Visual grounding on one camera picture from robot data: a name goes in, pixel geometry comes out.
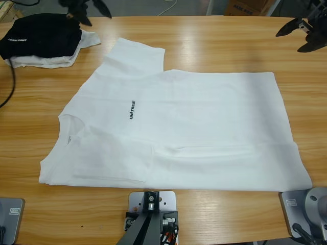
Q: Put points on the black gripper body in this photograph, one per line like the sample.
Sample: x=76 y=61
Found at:
x=75 y=7
x=319 y=28

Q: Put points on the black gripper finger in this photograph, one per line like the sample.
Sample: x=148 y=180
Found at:
x=85 y=18
x=102 y=9
x=288 y=27
x=311 y=47

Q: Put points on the white t-shirt with black logo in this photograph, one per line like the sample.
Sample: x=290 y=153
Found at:
x=178 y=127

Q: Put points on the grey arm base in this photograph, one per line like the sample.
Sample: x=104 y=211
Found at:
x=291 y=211
x=12 y=222

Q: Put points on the black metal stand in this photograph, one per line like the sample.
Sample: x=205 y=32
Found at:
x=310 y=3

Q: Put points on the folded black t-shirt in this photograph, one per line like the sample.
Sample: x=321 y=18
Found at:
x=38 y=35

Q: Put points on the cardboard box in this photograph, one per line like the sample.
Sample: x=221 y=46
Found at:
x=242 y=7

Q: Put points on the folded white t-shirt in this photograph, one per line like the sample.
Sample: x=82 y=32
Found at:
x=51 y=63

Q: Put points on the wooden pallet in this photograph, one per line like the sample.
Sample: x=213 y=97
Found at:
x=7 y=10

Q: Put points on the white metal post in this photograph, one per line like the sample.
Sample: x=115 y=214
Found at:
x=274 y=9
x=210 y=7

